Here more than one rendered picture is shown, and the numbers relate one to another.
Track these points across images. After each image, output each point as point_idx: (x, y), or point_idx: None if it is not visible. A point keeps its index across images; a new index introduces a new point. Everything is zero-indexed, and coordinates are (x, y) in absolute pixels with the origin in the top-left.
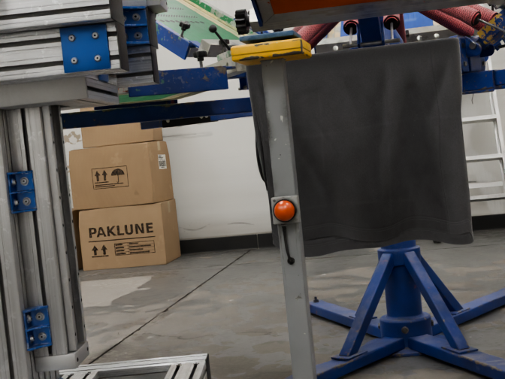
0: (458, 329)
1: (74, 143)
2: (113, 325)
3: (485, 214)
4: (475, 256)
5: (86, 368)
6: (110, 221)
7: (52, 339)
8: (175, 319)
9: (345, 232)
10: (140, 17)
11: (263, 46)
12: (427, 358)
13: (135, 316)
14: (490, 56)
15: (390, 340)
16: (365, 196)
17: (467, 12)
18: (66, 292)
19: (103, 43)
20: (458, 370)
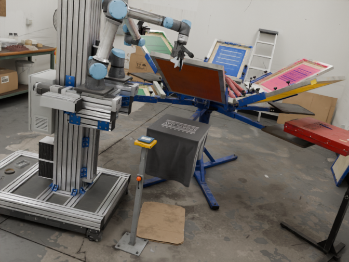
0: (203, 176)
1: (134, 48)
2: (123, 128)
3: (254, 110)
4: (240, 129)
5: (99, 169)
6: (138, 79)
7: (86, 175)
8: (141, 131)
9: (160, 174)
10: (128, 98)
11: (141, 144)
12: (195, 178)
13: (131, 125)
14: (272, 61)
15: None
16: (167, 168)
17: (231, 96)
18: (92, 166)
19: (107, 125)
20: (199, 187)
